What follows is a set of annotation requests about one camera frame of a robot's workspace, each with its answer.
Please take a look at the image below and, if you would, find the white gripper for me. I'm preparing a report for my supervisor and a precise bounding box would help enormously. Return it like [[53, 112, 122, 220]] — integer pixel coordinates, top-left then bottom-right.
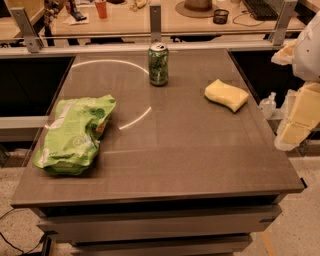
[[271, 11, 320, 151]]

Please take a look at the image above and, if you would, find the green soda can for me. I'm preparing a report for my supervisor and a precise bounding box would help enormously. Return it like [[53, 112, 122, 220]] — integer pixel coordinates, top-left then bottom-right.
[[148, 42, 169, 86]]

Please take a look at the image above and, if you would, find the clear sanitizer bottle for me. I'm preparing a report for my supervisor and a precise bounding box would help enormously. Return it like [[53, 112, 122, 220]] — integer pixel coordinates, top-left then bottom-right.
[[259, 92, 276, 119]]

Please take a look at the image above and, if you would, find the yellow sponge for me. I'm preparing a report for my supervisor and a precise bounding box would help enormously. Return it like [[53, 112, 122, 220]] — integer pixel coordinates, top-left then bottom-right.
[[204, 79, 249, 113]]

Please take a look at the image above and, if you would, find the black keyboard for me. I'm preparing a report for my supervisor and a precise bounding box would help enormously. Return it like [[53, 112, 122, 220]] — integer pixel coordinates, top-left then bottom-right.
[[242, 0, 278, 21]]

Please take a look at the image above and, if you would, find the black mesh pen cup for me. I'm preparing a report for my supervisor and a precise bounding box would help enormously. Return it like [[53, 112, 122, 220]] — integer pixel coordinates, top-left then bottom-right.
[[213, 9, 229, 25]]

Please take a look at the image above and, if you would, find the brown hat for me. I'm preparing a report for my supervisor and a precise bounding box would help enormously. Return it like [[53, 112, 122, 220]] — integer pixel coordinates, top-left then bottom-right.
[[175, 0, 217, 18]]

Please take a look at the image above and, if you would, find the grey table drawer base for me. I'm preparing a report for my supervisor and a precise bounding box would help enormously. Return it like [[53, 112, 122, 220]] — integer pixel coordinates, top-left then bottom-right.
[[38, 197, 282, 256]]

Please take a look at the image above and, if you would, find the orange cup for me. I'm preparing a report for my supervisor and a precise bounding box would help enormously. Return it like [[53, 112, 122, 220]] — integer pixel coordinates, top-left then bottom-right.
[[95, 0, 107, 19]]

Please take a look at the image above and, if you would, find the green chip bag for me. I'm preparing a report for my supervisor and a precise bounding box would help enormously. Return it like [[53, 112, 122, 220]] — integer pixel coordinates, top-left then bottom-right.
[[33, 95, 116, 176]]

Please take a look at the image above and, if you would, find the right metal bracket post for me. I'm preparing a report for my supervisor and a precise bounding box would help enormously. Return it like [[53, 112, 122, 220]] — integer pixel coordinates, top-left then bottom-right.
[[270, 0, 298, 46]]

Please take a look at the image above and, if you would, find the metal bracket post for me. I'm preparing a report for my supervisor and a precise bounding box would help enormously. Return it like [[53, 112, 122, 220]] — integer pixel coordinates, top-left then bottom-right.
[[11, 7, 43, 53], [270, 0, 298, 46], [149, 3, 161, 42]]

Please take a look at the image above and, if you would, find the black desk cable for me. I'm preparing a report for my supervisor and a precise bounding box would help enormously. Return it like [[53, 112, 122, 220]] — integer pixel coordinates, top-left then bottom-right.
[[232, 11, 266, 28]]

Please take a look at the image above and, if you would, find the middle metal bracket post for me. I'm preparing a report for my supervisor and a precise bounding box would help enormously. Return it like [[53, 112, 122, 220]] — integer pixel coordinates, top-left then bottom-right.
[[149, 3, 161, 42]]

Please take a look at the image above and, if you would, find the left metal bracket post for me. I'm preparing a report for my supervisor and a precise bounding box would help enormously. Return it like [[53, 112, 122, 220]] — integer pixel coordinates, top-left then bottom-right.
[[11, 7, 43, 53]]

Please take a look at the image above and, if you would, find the black floor cable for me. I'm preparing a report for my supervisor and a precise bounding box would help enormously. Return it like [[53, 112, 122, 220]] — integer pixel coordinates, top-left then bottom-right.
[[0, 208, 48, 256]]

